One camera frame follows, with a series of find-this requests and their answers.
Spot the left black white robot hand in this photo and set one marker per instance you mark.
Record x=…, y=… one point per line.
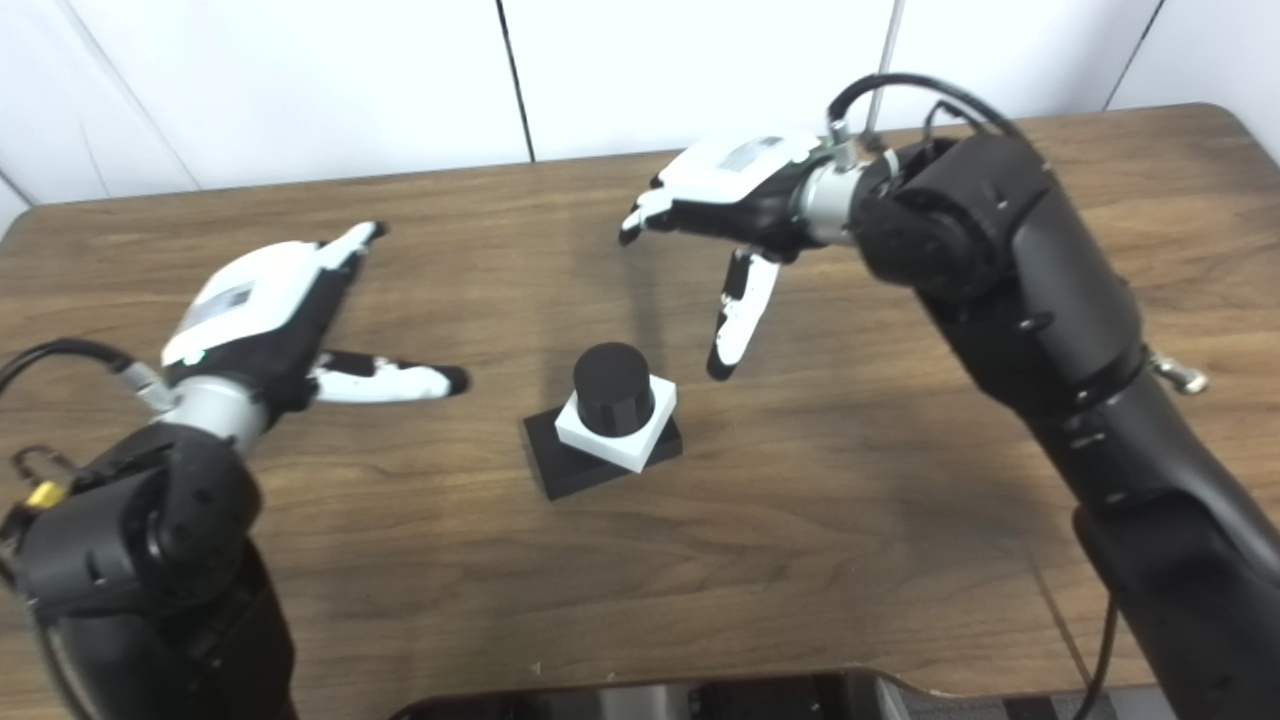
x=255, y=310

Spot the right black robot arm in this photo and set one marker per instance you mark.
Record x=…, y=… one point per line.
x=1050, y=300

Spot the black peg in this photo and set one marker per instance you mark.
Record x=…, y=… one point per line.
x=610, y=385

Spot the white square piece with hole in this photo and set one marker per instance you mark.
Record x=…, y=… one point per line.
x=625, y=450

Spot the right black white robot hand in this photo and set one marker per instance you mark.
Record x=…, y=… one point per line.
x=740, y=170

